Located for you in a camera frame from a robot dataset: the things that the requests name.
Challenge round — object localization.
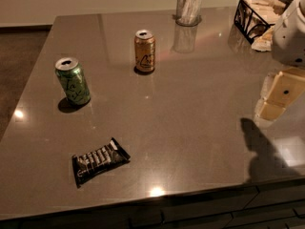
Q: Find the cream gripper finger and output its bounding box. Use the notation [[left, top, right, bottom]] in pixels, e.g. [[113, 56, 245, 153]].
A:
[[260, 73, 275, 100], [257, 68, 305, 121]]

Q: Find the orange soda can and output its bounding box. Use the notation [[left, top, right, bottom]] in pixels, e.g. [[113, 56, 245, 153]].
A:
[[134, 30, 155, 73]]

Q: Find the green soda can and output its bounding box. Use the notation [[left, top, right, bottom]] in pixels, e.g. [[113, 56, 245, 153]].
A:
[[55, 57, 91, 106]]

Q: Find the white napkin pile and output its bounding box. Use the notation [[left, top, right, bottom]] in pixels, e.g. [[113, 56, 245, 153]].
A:
[[251, 26, 275, 52]]

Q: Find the clear cup with straws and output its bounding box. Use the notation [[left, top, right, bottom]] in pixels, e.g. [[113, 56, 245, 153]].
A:
[[175, 0, 202, 27]]

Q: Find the black snack bar wrapper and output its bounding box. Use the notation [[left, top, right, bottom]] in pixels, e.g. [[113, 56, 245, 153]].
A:
[[71, 138, 131, 187]]

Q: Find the black wire napkin basket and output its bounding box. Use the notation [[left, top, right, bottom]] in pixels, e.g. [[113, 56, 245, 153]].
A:
[[234, 0, 287, 44]]

